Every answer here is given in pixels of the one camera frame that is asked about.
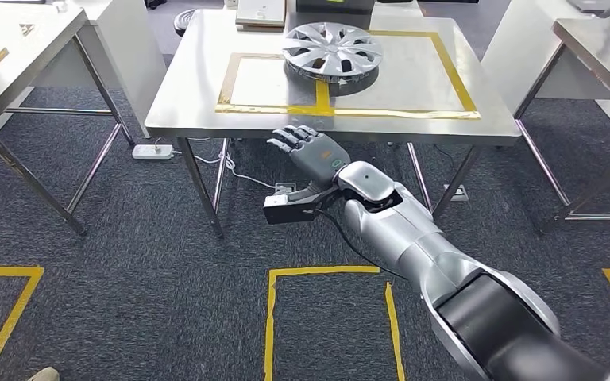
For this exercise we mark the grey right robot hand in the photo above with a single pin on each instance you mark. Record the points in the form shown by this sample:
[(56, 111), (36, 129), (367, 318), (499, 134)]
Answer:
[(318, 158)]

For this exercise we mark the white desk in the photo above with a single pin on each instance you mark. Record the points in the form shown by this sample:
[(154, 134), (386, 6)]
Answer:
[(126, 52)]

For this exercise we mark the white power strip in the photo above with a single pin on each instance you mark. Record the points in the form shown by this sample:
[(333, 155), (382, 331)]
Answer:
[(152, 152)]

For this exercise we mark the white workbench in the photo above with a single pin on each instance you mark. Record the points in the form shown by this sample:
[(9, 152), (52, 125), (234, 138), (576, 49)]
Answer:
[(515, 52)]

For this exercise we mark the open cardboard box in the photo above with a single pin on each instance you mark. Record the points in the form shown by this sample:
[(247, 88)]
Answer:
[(260, 28)]

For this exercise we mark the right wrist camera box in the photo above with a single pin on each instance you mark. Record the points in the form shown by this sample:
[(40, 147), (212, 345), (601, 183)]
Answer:
[(289, 213)]

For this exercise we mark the floor socket box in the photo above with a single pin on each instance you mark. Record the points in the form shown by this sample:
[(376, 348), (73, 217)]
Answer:
[(460, 194), (283, 187)]

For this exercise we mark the stainless steel workbench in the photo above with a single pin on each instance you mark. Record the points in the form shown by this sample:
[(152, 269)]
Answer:
[(599, 47), (21, 42), (189, 94)]

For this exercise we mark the white flat device box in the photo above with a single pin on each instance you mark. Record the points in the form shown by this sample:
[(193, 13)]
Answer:
[(260, 10)]

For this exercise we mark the black round stool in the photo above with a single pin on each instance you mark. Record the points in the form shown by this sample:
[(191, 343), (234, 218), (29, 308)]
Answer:
[(183, 21)]

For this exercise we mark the person's shoe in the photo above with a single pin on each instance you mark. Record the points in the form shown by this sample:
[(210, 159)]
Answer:
[(44, 375)]

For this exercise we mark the grey wheel cover hubcap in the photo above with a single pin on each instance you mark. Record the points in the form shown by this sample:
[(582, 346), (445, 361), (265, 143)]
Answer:
[(331, 50)]

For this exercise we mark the yellow workbench tape marking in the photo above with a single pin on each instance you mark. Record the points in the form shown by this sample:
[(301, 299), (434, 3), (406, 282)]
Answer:
[(323, 97)]

